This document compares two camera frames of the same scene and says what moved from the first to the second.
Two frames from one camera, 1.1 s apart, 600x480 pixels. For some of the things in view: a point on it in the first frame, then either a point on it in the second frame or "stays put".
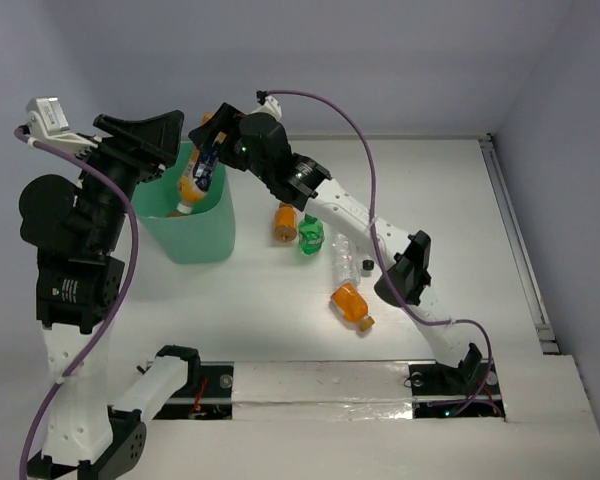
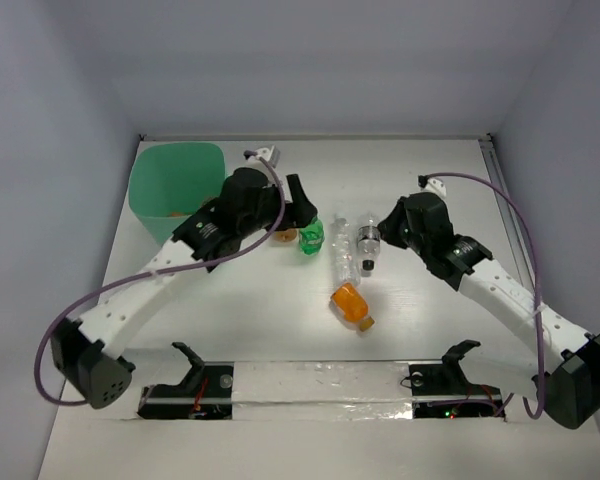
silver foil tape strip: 317,391 stays put
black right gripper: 228,119 -> 388,226
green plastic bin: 207,237 stays put
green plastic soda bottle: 310,234 stays put
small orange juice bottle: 353,306 stays put
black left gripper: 131,151 -> 290,206
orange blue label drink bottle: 200,169 -> 206,199
